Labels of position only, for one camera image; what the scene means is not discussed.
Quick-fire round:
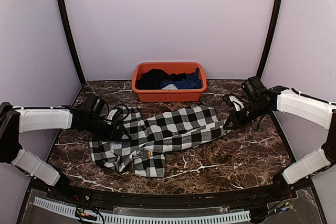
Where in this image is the right black frame post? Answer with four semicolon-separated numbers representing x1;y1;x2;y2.
256;0;282;78

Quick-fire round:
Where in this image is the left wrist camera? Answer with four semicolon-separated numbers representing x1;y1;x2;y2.
106;104;130;122

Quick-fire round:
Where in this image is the black frame post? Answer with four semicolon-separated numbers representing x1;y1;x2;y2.
57;0;86;86
256;0;282;78

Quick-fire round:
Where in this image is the orange plastic basin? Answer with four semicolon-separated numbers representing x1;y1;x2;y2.
132;62;207;102

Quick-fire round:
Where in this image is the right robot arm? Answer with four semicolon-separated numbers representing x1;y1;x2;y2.
223;76;335;200

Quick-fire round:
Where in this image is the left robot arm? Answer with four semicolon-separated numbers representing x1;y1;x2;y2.
1;94;130;201

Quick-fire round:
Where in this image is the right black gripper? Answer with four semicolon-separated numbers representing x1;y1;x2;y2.
223;100;269;129

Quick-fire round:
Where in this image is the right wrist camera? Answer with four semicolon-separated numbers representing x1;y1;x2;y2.
223;94;245;111

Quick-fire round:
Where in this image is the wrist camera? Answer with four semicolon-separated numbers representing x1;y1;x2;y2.
106;104;130;122
223;94;245;111

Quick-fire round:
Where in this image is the blue garment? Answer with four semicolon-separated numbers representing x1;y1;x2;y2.
160;68;202;90

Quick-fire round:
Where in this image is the left black frame post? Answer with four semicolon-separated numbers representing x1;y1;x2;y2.
57;0;86;86

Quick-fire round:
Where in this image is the white slotted cable duct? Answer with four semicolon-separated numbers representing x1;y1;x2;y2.
33;197;251;224

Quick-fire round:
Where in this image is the black front rail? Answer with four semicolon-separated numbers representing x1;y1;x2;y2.
32;182;296;215

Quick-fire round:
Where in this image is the black garment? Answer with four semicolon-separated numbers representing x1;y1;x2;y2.
135;69;186;90

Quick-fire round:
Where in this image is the black white plaid shirt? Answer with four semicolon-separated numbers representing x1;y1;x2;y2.
89;105;227;178

